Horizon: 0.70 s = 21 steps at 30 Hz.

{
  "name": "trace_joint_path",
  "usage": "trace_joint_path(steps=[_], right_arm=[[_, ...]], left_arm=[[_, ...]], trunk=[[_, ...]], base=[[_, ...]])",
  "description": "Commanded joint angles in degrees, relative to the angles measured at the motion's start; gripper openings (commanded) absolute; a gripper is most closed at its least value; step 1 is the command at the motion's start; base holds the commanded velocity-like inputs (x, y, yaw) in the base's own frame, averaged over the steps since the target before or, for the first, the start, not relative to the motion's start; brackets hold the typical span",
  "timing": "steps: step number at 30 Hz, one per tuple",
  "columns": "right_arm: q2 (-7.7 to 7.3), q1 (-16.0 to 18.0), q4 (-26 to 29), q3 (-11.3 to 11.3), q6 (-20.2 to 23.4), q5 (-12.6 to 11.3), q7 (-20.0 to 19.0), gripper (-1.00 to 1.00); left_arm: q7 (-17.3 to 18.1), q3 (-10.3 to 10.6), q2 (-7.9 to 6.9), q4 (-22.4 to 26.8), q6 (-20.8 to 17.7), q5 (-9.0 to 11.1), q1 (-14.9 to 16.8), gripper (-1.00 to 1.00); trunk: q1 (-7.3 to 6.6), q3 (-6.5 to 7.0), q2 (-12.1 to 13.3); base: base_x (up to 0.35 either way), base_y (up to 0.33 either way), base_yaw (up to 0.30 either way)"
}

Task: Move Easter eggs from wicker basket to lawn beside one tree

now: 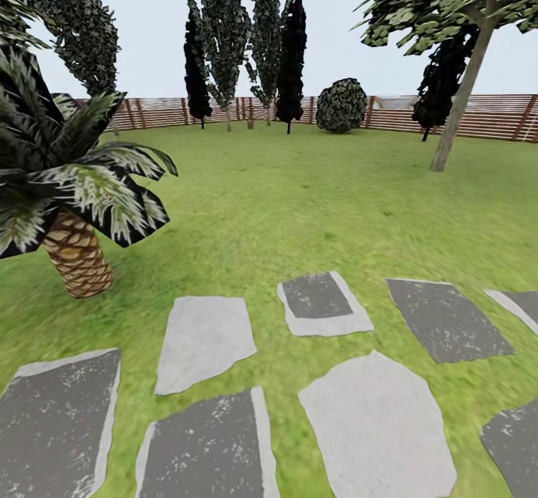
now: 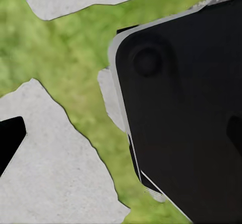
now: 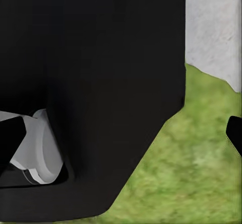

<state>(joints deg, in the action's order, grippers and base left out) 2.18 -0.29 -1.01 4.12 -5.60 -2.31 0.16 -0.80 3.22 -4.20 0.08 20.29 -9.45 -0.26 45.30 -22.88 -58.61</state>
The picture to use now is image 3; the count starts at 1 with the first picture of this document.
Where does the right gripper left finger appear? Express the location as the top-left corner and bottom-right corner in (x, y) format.
(0, 116), (26, 177)

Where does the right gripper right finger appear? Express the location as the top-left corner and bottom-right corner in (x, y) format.
(226, 116), (242, 156)

